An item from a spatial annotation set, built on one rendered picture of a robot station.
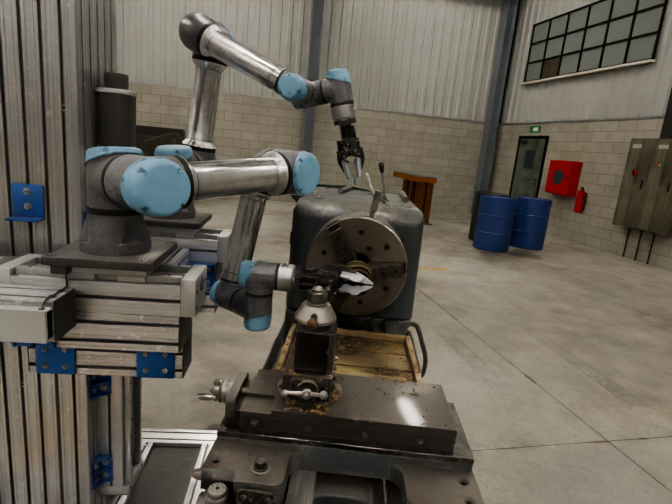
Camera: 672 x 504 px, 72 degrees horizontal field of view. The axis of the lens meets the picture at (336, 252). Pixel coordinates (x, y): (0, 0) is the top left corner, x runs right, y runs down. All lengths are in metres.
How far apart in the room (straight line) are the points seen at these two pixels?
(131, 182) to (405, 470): 0.73
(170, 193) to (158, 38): 10.81
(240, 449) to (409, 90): 11.79
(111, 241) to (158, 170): 0.22
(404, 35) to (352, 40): 1.32
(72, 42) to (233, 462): 1.00
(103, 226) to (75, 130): 0.30
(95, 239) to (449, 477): 0.85
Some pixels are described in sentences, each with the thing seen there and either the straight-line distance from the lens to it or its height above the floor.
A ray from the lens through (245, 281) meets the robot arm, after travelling 1.25.
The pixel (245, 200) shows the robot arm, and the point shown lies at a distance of 1.35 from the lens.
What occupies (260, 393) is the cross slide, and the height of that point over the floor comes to 0.97.
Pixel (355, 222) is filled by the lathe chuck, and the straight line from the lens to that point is 1.40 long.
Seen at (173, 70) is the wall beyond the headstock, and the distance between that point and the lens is 11.59.
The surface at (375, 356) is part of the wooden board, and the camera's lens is 1.31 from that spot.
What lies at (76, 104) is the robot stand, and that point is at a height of 1.48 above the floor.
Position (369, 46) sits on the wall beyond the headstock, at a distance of 12.16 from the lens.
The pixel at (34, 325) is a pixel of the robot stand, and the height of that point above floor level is 1.04.
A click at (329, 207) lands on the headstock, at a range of 1.57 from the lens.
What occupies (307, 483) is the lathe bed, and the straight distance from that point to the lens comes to 0.90.
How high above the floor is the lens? 1.44
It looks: 13 degrees down
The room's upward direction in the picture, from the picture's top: 5 degrees clockwise
